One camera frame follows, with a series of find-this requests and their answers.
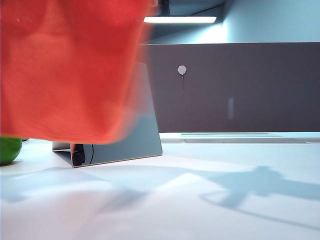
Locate orange microfibre cloth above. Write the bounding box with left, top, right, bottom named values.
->
left=0, top=0, right=158, bottom=146

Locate silver tent-standing laptop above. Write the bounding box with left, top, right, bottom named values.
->
left=51, top=62, right=163, bottom=168

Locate grey hexagonal partition hook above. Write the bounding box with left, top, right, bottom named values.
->
left=177, top=65, right=187, bottom=91

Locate dark brown desk partition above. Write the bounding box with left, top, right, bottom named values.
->
left=139, top=41, right=320, bottom=133

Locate long ceiling light strip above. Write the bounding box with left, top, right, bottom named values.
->
left=143, top=16, right=217, bottom=24

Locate green bell pepper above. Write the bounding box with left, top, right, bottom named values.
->
left=0, top=136, right=23, bottom=166

